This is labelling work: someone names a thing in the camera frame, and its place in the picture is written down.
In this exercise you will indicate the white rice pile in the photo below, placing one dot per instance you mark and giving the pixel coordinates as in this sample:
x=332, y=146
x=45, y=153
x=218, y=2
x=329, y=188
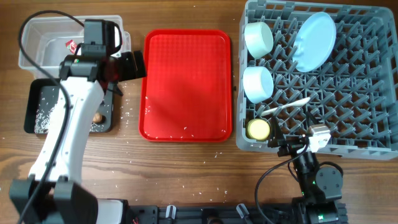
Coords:
x=42, y=118

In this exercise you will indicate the yellow cup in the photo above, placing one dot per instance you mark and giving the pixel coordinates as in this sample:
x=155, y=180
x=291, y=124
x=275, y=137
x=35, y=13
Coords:
x=258, y=129

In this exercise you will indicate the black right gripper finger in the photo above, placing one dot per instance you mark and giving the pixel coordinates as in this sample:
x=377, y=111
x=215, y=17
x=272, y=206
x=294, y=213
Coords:
x=310, y=119
x=277, y=133

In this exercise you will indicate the light blue bowl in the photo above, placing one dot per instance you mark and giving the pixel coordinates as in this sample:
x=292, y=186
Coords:
x=258, y=84

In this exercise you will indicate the light blue plate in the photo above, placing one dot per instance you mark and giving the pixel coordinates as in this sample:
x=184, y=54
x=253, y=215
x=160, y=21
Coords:
x=314, y=42

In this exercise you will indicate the brown carrot stick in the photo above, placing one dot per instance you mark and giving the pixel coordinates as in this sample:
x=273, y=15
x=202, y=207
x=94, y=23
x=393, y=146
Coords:
x=98, y=118

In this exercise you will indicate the grey dishwasher rack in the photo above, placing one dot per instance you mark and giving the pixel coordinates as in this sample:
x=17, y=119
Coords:
x=354, y=92

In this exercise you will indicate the clear plastic waste bin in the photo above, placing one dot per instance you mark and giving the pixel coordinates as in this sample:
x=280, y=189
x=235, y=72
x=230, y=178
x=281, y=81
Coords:
x=44, y=39

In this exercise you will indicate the red serving tray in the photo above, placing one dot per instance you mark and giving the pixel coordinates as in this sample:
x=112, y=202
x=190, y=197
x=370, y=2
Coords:
x=186, y=95

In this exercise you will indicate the white plastic spoon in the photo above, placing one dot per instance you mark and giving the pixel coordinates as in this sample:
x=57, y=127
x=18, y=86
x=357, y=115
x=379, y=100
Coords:
x=296, y=103

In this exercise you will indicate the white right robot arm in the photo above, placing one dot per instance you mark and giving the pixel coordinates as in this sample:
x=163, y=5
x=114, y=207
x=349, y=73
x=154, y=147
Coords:
x=320, y=182

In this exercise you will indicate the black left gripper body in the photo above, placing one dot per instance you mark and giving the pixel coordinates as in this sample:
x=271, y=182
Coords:
x=125, y=67

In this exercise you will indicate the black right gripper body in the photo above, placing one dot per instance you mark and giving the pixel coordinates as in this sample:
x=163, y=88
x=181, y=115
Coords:
x=290, y=147

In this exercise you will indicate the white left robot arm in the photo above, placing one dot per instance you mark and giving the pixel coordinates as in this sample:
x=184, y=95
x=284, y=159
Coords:
x=52, y=192

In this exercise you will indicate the black waste tray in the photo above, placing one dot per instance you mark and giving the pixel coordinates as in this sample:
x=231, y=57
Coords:
x=44, y=91

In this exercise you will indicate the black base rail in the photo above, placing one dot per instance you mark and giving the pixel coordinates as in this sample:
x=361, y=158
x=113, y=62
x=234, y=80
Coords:
x=192, y=214

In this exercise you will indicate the green bowl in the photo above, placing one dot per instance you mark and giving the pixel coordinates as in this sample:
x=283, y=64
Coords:
x=258, y=39

